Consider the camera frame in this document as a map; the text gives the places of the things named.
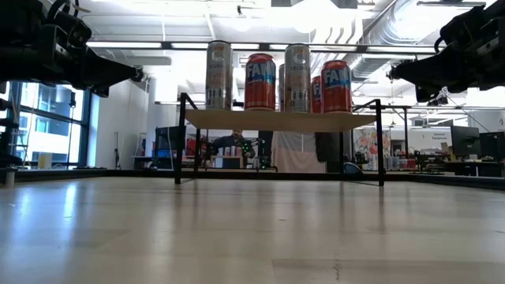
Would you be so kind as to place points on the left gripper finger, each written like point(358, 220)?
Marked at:
point(110, 65)
point(114, 81)

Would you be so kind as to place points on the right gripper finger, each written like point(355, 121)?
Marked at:
point(426, 68)
point(430, 84)

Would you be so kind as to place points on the red Fanta soda can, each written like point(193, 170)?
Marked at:
point(260, 82)
point(315, 96)
point(336, 87)

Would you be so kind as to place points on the white Celsius slim can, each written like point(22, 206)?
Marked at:
point(219, 75)
point(281, 90)
point(298, 78)

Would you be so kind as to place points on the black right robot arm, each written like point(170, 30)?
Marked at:
point(501, 39)

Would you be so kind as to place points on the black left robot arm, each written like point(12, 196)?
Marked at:
point(19, 39)

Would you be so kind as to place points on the wooden shelf black metal legs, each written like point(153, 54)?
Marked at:
point(276, 120)

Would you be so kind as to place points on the long ceiling light bar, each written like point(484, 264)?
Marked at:
point(126, 44)

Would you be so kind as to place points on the black tripod stand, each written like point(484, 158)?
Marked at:
point(72, 103)

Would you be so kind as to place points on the black computer monitor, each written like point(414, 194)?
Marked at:
point(493, 146)
point(465, 142)
point(165, 138)

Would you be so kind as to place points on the person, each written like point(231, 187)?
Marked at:
point(233, 143)

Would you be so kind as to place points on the beige curtain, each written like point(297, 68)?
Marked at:
point(298, 152)

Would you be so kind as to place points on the white wall sign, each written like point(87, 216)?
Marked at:
point(438, 138)

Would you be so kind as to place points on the silver ventilation duct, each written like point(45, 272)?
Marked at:
point(371, 63)

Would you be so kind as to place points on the small grey post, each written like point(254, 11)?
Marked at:
point(10, 177)

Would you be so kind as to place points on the black aluminium table frame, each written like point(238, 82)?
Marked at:
point(300, 176)

